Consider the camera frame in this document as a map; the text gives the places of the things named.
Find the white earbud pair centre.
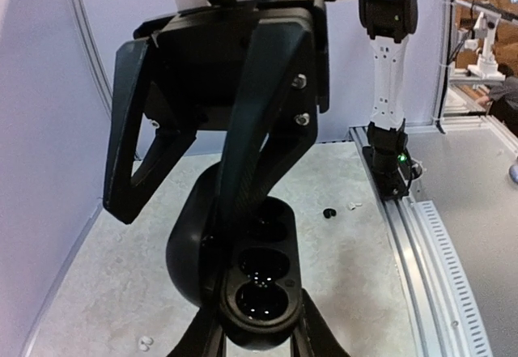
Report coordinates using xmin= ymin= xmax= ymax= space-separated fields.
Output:
xmin=138 ymin=336 xmax=154 ymax=352

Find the black oval charging case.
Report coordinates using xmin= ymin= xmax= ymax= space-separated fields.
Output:
xmin=166 ymin=164 xmax=303 ymax=351

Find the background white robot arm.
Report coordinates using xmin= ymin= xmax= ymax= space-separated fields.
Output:
xmin=454 ymin=0 xmax=517 ymax=85

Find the person in background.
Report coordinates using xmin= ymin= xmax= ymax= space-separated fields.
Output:
xmin=476 ymin=63 xmax=517 ymax=134

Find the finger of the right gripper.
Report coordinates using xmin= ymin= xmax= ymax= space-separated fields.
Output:
xmin=217 ymin=18 xmax=317 ymax=240
xmin=103 ymin=39 xmax=198 ymax=224

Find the white slotted cable duct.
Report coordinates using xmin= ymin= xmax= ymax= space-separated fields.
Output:
xmin=411 ymin=200 xmax=517 ymax=356

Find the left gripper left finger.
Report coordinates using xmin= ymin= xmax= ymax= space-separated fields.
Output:
xmin=168 ymin=306 xmax=227 ymax=357

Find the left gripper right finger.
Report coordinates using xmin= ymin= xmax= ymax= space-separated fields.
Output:
xmin=290 ymin=289 xmax=350 ymax=357

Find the white earbud right side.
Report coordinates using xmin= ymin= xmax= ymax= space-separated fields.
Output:
xmin=347 ymin=202 xmax=363 ymax=210

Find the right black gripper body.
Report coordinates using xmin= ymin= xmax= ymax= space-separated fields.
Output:
xmin=133 ymin=0 xmax=329 ymax=130

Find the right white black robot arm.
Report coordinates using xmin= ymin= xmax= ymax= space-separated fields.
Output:
xmin=103 ymin=0 xmax=418 ymax=232

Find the black earbud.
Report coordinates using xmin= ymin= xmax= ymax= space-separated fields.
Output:
xmin=323 ymin=208 xmax=337 ymax=219

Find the aluminium front rail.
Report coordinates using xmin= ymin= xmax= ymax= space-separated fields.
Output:
xmin=348 ymin=125 xmax=493 ymax=357

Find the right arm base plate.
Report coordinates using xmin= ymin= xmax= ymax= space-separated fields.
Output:
xmin=362 ymin=146 xmax=423 ymax=201

